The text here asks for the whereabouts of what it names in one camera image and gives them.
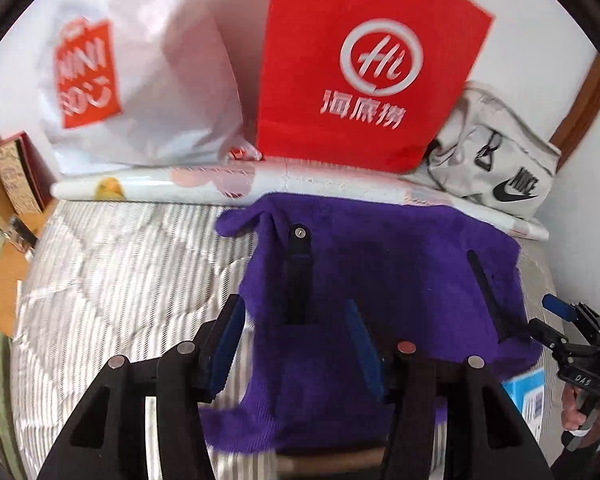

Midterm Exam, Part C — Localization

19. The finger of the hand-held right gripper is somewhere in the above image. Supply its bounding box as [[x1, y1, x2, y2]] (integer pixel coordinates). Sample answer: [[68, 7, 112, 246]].
[[541, 294, 579, 322], [466, 251, 513, 343]]

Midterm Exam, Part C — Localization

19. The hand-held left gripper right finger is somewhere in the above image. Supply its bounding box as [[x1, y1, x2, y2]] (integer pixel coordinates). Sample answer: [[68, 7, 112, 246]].
[[345, 300, 556, 480]]

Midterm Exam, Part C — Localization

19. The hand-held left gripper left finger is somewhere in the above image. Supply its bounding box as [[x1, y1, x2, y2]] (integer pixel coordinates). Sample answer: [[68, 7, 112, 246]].
[[37, 294, 247, 480]]

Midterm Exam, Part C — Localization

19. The blue tissue pack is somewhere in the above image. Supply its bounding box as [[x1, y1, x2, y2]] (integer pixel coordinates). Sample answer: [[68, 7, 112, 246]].
[[500, 365, 548, 428]]

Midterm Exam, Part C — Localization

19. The purple fleece cloth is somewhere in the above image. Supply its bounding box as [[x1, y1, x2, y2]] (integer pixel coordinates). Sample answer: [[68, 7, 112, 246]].
[[200, 192, 541, 456]]

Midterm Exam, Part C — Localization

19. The grey canvas shoulder bag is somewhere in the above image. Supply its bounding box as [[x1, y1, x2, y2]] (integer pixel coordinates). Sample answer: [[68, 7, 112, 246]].
[[425, 80, 563, 221]]

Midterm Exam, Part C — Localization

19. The person's right hand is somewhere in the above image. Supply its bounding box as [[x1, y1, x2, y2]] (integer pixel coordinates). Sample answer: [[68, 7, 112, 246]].
[[560, 387, 590, 432]]

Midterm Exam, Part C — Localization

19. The black bar with metal cap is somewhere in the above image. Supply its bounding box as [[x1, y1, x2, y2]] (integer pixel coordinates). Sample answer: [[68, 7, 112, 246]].
[[280, 224, 322, 325]]

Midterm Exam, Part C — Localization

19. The striped quilted mattress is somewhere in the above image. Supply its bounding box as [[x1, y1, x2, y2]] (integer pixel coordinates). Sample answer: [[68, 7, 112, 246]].
[[10, 195, 571, 480]]

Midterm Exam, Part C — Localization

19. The rolled white printed paper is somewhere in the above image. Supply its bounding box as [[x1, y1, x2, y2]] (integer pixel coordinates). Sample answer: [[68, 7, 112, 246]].
[[50, 157, 551, 241]]

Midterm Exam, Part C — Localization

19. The wooden headboard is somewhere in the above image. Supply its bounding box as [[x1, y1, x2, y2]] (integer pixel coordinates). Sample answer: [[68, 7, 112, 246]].
[[0, 120, 36, 341]]

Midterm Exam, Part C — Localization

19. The white plastic shopping bag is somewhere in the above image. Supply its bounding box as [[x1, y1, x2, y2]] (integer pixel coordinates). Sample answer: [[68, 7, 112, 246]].
[[36, 0, 278, 175]]

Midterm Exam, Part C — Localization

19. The brown patterned box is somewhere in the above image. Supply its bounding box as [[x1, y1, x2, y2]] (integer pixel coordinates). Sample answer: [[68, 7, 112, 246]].
[[0, 131, 56, 216]]

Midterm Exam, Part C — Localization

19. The red paper shopping bag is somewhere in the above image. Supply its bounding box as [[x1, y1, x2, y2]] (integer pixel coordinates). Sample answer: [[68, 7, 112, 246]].
[[254, 0, 496, 173]]

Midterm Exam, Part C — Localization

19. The brown wooden frame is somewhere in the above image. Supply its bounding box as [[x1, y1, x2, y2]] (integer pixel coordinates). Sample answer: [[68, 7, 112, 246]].
[[550, 52, 600, 161]]

